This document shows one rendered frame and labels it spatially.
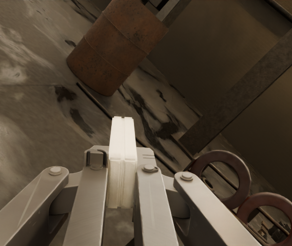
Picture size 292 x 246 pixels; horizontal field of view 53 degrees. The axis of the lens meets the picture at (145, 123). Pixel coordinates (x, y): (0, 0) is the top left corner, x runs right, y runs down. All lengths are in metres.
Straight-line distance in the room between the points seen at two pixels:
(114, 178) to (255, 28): 7.16
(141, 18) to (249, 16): 4.90
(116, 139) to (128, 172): 0.03
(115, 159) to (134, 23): 2.56
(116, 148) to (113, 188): 0.02
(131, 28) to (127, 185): 2.57
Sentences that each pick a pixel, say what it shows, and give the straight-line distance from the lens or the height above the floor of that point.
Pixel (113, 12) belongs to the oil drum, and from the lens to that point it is 2.79.
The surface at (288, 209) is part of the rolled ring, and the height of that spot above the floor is 0.75.
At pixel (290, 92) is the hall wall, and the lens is 7.04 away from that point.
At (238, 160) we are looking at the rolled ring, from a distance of 0.93.
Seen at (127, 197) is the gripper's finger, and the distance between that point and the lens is 0.16.
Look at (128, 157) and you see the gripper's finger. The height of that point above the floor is 0.82.
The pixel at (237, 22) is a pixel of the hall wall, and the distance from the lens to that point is 7.36.
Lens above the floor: 0.88
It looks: 16 degrees down
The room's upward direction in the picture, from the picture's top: 44 degrees clockwise
